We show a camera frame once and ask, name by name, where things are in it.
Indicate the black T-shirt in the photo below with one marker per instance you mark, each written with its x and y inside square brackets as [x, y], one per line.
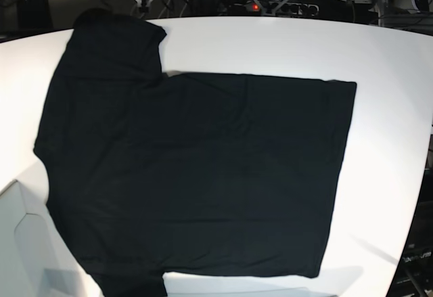
[198, 173]

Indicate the black power strip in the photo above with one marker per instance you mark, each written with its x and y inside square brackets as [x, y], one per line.
[271, 9]

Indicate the black box on floor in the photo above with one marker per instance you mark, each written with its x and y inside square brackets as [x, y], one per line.
[33, 15]

